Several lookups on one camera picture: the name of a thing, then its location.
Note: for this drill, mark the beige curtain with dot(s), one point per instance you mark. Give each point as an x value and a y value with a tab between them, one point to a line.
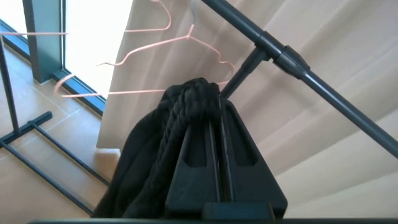
311	130

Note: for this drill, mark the window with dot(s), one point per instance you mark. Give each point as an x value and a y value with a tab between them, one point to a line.
93	46

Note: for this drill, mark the black shorts with white logo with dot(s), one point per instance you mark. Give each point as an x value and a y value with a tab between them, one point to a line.
140	155

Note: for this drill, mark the black clothes rack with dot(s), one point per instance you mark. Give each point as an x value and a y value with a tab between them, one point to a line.
342	104

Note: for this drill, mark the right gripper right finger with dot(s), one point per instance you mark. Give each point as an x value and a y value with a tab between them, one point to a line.
258	186

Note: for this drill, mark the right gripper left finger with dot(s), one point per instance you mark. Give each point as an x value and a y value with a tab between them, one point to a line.
183	186

